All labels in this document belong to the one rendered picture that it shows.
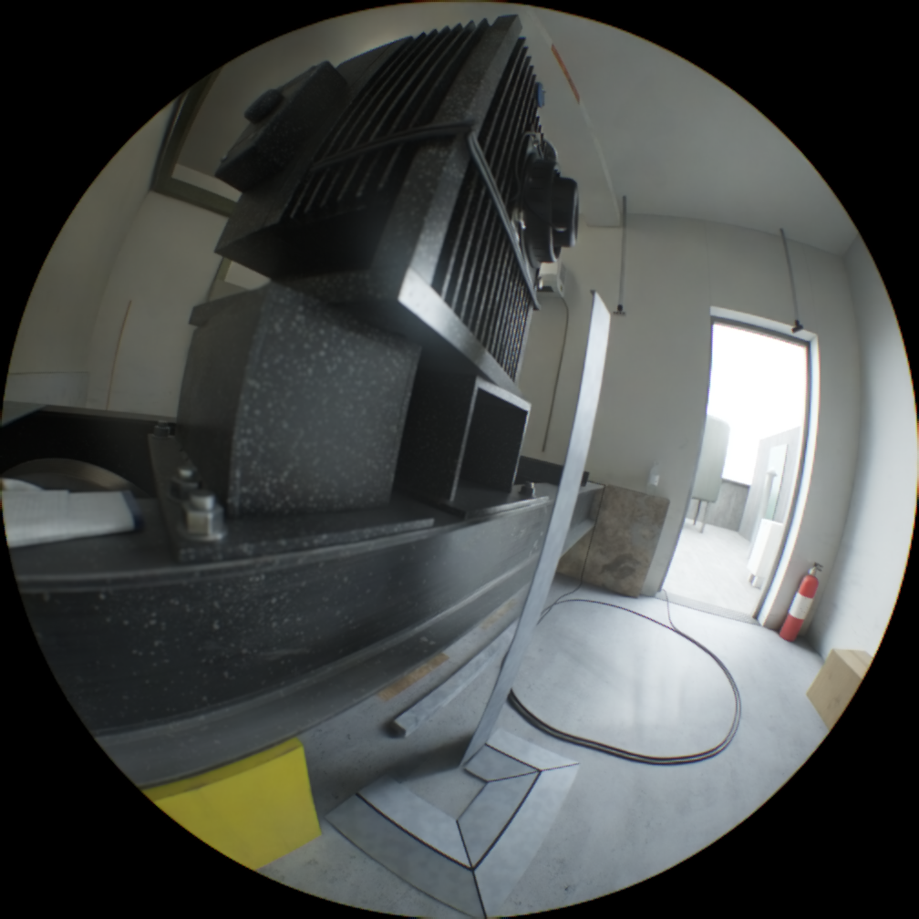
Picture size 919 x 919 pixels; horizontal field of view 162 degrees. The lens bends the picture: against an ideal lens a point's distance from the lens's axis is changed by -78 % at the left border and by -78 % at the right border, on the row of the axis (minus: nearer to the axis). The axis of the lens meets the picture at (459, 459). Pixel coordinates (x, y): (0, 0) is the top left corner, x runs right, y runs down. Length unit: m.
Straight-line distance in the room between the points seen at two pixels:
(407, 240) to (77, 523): 0.34
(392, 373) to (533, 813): 0.92
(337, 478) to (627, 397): 2.11
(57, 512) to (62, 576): 0.07
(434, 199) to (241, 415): 0.24
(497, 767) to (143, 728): 0.76
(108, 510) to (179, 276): 3.45
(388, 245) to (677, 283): 2.46
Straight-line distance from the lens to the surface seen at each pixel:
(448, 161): 0.35
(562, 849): 0.90
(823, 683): 1.96
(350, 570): 0.42
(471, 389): 0.50
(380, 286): 0.28
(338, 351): 0.32
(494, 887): 0.82
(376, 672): 0.51
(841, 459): 2.74
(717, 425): 6.64
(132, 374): 3.57
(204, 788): 0.43
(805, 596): 2.54
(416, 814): 0.83
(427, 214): 0.30
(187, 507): 0.26
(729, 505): 9.16
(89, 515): 0.30
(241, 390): 0.28
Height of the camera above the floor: 0.78
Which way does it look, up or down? 5 degrees down
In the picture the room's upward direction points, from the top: 12 degrees clockwise
